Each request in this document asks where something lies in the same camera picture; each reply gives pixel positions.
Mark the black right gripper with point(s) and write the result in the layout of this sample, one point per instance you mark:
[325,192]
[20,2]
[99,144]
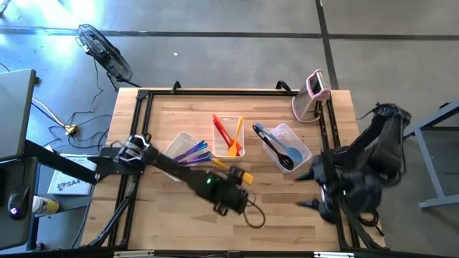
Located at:
[324,190]

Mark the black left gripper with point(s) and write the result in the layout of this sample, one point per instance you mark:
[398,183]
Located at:
[231,195]

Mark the yellow silicone spatula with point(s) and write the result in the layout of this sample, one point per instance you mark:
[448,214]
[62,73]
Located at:
[247,177]
[235,143]

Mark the black slotted spoon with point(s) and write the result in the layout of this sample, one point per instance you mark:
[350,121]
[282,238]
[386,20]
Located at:
[286,163]

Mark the orange silicone spatula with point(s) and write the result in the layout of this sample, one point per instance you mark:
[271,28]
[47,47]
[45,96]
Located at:
[226,138]

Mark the blue plastic spoon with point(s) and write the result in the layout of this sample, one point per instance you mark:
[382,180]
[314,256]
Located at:
[294,154]

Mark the red silicone spatula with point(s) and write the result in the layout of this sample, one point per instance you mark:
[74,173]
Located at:
[220,129]

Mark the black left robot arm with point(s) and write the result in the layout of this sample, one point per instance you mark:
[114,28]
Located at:
[172,168]

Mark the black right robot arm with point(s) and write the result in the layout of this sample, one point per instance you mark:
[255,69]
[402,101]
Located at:
[376,150]

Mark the white plastic storage bin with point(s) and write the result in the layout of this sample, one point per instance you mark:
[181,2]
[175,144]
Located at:
[224,150]
[179,145]

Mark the clear plastic storage bin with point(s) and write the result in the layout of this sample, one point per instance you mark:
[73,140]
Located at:
[301,141]

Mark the pink metal box grater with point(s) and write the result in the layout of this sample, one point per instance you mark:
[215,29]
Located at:
[310,102]

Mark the grey metal stand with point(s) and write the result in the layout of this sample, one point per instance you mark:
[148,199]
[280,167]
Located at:
[432,165]

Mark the white printed box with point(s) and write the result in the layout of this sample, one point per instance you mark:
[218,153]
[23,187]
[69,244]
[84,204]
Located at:
[70,182]

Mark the yellow power plug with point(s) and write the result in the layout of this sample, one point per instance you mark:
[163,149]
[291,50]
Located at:
[71,129]

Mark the black support beam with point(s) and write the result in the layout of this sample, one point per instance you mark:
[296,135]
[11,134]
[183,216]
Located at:
[64,163]

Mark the black floor fan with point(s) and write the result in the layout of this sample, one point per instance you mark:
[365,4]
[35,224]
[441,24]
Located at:
[104,53]

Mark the yellow white spray can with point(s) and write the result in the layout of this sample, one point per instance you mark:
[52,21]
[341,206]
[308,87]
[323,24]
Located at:
[44,205]

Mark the black computer mouse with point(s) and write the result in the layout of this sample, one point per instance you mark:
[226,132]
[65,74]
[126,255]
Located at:
[18,202]

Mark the grey monitor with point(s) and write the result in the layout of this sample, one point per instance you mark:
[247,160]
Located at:
[16,114]

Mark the black side desk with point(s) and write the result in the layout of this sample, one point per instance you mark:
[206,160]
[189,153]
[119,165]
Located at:
[14,236]

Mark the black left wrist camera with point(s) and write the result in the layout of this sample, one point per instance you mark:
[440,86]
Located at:
[221,208]

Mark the black metal table frame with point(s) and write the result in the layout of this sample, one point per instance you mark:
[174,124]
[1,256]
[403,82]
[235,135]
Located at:
[215,92]

